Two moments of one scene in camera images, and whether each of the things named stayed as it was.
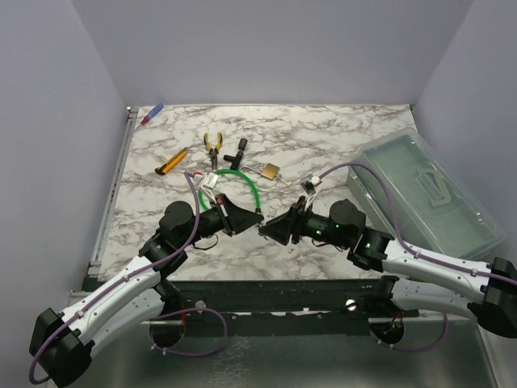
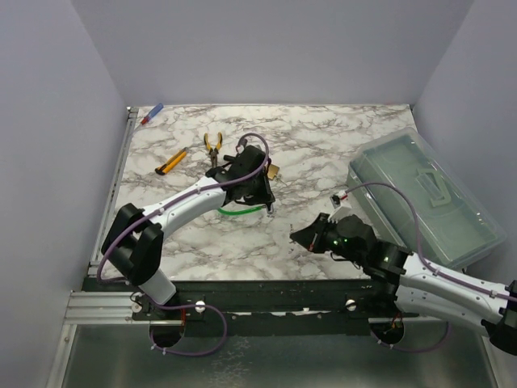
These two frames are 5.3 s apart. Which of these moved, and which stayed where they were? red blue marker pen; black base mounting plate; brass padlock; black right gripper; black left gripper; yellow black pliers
Moved: black right gripper; black left gripper
Stayed: red blue marker pen; yellow black pliers; black base mounting plate; brass padlock
